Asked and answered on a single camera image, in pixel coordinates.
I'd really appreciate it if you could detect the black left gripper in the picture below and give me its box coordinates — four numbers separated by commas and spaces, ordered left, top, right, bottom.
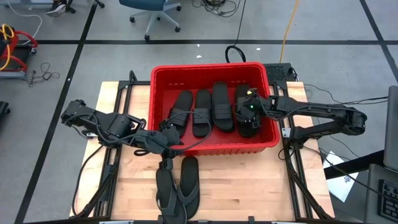
141, 125, 185, 171

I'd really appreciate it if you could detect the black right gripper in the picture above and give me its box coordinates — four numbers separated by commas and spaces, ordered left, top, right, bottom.
236, 88, 272, 129

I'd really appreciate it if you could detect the black flip-flop sandal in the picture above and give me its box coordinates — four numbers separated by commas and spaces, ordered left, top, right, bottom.
179, 156, 201, 220

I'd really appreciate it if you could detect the black flip-flop with label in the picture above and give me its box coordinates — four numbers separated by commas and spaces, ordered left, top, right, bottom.
154, 157, 188, 224

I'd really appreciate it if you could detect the red plastic bin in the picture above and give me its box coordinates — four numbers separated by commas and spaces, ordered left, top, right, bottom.
147, 61, 281, 157

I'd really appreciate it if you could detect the black perforated box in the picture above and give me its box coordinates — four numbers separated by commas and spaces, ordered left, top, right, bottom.
264, 63, 295, 83

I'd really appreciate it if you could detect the white paper sheet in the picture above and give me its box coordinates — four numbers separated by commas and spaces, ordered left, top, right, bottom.
323, 151, 360, 203

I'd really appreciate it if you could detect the grey monitor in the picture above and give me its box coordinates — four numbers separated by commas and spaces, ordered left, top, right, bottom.
382, 85, 398, 172

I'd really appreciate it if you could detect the grey desk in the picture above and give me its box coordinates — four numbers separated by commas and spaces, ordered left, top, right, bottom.
363, 163, 398, 224

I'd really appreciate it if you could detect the black keyboard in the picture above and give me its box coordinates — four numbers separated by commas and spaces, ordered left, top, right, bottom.
377, 179, 398, 223

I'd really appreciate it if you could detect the blue office chair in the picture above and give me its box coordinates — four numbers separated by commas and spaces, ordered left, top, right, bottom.
119, 0, 182, 42

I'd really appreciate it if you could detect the red tube cart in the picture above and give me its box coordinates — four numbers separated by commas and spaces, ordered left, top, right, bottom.
0, 22, 39, 80

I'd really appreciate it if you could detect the person's shoe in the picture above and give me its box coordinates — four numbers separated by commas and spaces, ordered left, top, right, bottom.
45, 0, 68, 18

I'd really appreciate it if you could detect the black looped floor cable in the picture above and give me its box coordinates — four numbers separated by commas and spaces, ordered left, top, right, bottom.
224, 0, 248, 63

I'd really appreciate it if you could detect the black frame cable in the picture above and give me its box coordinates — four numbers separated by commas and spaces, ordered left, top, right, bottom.
71, 144, 105, 218

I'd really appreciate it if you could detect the yellow floor cable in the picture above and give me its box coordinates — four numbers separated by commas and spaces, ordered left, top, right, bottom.
279, 0, 301, 64

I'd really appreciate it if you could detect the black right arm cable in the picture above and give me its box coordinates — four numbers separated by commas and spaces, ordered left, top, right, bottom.
303, 83, 389, 200

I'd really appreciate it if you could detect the tangled black cable bundle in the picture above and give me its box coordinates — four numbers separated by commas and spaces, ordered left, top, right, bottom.
191, 0, 239, 18

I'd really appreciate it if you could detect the thin tangled floor cable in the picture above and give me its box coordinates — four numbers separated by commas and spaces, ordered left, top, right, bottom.
25, 62, 61, 88

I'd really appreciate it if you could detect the white floor cable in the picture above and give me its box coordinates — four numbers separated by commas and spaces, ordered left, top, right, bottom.
6, 2, 44, 45

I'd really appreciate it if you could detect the yellow cable on cart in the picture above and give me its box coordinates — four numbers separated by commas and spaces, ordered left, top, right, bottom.
0, 23, 16, 71

